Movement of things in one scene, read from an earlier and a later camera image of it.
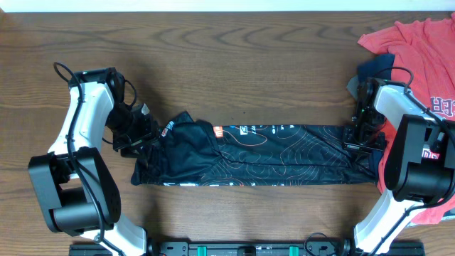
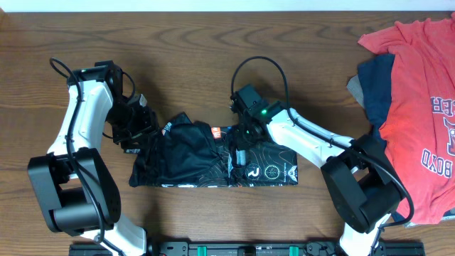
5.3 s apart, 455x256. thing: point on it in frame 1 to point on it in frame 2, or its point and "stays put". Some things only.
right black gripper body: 367,134 to 245,136
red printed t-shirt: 424,61 stays put
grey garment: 352,86 stays put
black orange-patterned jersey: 189,151 stays put
